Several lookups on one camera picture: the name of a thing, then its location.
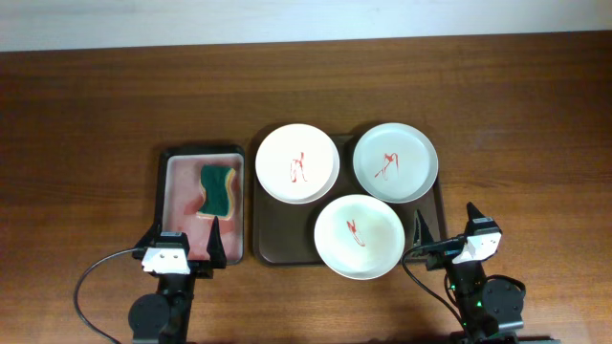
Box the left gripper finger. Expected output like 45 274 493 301
138 221 162 248
207 216 227 268

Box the white plate front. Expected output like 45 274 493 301
314 194 405 280

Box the white plate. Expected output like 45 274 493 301
352 122 439 204
254 123 339 204
314 194 405 280

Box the green and yellow sponge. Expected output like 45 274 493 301
196 165 236 220

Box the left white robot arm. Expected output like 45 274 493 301
128 218 228 344

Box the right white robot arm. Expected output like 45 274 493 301
402 203 526 343

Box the left black cable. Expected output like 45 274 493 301
73 247 144 344

